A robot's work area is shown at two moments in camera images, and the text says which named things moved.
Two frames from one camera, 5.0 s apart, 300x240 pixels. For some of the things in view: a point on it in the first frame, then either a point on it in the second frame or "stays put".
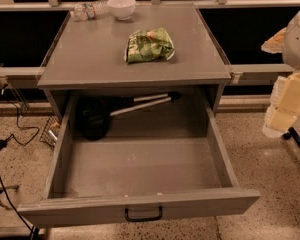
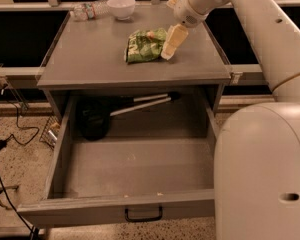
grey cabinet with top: x=89 y=54 stays put
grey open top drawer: x=170 y=154 stays put
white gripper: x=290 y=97 to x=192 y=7
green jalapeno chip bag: x=148 y=45 stays put
